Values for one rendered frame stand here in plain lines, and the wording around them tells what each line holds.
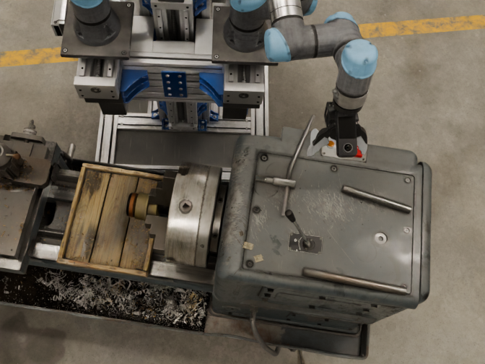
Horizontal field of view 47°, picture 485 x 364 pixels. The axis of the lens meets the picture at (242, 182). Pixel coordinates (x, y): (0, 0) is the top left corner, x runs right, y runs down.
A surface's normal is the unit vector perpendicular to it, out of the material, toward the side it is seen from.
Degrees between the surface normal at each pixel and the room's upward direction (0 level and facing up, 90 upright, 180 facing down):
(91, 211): 0
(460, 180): 0
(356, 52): 13
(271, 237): 0
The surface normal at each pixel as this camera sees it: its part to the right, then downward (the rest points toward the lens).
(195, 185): 0.09, -0.56
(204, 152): 0.06, -0.36
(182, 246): -0.08, 0.54
